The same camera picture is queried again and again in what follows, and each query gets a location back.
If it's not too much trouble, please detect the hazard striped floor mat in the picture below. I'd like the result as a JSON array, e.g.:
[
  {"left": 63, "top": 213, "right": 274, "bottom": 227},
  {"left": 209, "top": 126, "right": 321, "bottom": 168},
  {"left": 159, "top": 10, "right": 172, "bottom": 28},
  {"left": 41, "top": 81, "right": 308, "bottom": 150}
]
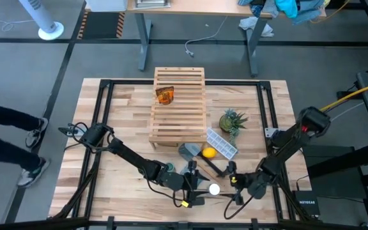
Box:
[{"left": 76, "top": 11, "right": 126, "bottom": 40}]

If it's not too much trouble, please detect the black table frame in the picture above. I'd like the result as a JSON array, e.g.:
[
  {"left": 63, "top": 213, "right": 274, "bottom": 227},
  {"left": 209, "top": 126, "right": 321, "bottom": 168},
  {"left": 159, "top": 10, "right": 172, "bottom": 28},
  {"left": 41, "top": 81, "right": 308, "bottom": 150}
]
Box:
[{"left": 48, "top": 78, "right": 319, "bottom": 230}]

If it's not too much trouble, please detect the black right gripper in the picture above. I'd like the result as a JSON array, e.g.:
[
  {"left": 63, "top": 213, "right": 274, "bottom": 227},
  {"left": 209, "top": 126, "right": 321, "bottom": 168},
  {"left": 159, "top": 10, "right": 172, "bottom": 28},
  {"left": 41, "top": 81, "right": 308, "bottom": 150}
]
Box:
[{"left": 217, "top": 160, "right": 266, "bottom": 206}]

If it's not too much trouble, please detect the white tower fan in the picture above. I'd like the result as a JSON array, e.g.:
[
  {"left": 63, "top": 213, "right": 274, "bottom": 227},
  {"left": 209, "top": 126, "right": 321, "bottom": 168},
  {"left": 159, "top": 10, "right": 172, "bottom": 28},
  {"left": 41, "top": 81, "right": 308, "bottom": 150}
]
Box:
[{"left": 17, "top": 0, "right": 65, "bottom": 42}]

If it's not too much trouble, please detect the white ice cube tray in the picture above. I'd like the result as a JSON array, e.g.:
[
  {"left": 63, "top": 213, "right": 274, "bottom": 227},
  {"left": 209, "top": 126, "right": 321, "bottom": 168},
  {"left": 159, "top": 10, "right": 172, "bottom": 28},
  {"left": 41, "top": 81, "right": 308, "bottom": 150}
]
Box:
[{"left": 205, "top": 127, "right": 239, "bottom": 161}]

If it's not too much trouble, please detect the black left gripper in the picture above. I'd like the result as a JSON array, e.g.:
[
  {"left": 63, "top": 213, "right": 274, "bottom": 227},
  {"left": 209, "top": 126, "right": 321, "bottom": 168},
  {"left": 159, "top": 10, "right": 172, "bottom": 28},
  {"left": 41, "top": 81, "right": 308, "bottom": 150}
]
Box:
[{"left": 158, "top": 160, "right": 211, "bottom": 207}]

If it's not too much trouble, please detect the orange taco seasoning packet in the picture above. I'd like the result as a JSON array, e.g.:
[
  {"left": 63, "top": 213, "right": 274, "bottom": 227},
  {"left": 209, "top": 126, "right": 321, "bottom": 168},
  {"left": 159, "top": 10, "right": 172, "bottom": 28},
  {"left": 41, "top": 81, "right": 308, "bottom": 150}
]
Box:
[{"left": 155, "top": 85, "right": 176, "bottom": 106}]

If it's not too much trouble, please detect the yellow cable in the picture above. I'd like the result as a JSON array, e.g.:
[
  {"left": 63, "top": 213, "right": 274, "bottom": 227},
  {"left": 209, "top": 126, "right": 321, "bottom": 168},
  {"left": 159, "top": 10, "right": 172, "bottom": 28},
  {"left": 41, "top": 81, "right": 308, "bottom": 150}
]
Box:
[{"left": 319, "top": 77, "right": 368, "bottom": 113}]

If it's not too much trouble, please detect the wooden desk with grey legs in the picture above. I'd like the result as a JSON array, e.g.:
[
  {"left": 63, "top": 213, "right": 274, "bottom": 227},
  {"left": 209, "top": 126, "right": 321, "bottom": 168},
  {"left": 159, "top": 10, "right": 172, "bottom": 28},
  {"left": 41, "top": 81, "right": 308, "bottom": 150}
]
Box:
[{"left": 127, "top": 0, "right": 328, "bottom": 78}]

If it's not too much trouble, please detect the potted green succulent plant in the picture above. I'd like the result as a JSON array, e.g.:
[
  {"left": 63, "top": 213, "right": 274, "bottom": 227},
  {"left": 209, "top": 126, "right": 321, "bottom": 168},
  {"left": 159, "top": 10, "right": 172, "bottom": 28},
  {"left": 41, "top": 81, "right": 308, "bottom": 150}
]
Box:
[{"left": 218, "top": 108, "right": 250, "bottom": 146}]

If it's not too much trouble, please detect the spice jar with white lid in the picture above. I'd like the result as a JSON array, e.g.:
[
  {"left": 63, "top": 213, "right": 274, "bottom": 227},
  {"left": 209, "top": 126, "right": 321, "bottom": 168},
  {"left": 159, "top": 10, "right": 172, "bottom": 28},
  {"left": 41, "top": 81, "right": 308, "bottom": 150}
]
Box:
[{"left": 208, "top": 183, "right": 221, "bottom": 197}]

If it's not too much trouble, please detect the pile of blue clothes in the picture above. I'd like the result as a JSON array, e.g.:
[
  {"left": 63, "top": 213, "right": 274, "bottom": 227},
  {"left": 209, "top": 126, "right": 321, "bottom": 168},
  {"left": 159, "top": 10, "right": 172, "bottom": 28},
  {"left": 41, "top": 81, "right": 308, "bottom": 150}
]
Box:
[{"left": 237, "top": 0, "right": 328, "bottom": 26}]

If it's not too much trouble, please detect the white storage box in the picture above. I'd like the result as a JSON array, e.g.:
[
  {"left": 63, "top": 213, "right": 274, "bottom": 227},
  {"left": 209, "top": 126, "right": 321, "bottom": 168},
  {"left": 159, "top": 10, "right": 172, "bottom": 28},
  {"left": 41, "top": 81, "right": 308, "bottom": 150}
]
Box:
[{"left": 84, "top": 0, "right": 129, "bottom": 13}]

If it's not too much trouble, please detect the grey floor cable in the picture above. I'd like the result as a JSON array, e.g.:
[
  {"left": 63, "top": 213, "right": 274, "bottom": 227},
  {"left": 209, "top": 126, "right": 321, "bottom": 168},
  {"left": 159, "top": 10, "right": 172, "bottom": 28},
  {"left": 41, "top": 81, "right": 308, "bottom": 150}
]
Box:
[{"left": 184, "top": 15, "right": 229, "bottom": 59}]

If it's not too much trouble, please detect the white cloth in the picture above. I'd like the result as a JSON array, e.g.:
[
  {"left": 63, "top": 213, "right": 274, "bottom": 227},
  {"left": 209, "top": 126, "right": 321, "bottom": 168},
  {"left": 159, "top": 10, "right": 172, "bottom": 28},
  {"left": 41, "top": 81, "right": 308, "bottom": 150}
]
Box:
[{"left": 238, "top": 16, "right": 275, "bottom": 38}]

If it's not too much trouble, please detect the walking person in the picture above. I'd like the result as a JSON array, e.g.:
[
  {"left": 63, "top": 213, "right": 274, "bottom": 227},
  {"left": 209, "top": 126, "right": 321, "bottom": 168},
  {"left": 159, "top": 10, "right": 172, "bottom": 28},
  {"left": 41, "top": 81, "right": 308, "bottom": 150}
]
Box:
[{"left": 0, "top": 100, "right": 51, "bottom": 189}]

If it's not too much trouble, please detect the black utensil handle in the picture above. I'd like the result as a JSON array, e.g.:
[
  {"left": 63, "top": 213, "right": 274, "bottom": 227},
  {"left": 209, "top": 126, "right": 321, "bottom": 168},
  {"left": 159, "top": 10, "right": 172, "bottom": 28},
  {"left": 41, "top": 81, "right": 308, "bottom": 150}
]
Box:
[{"left": 202, "top": 155, "right": 224, "bottom": 177}]

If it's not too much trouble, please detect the white floor cable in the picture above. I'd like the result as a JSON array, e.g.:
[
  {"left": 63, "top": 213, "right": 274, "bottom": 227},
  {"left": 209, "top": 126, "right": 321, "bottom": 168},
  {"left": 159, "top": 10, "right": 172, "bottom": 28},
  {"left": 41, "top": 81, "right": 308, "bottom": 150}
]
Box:
[{"left": 0, "top": 19, "right": 35, "bottom": 33}]

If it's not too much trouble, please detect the black network switch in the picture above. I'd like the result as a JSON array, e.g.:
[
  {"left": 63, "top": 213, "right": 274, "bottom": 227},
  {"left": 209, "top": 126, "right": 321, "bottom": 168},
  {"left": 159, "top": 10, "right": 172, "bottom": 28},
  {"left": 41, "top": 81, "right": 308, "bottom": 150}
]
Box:
[{"left": 292, "top": 190, "right": 321, "bottom": 217}]

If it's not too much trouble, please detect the stack of papers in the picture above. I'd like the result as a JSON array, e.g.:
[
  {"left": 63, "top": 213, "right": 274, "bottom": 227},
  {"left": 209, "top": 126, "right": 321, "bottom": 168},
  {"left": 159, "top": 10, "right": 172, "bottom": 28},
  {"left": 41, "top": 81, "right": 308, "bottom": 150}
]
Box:
[{"left": 134, "top": 0, "right": 173, "bottom": 10}]

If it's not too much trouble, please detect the wooden slatted shelf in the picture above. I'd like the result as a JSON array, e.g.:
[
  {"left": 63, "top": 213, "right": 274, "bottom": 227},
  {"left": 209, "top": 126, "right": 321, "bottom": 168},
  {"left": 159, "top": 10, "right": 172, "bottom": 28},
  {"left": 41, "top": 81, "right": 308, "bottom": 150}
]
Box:
[{"left": 148, "top": 66, "right": 208, "bottom": 150}]

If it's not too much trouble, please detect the yellow lemon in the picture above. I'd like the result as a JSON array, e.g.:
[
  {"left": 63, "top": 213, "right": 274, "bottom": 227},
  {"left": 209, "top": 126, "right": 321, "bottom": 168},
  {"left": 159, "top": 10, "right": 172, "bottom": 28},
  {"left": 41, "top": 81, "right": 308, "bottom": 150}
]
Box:
[{"left": 201, "top": 147, "right": 218, "bottom": 160}]

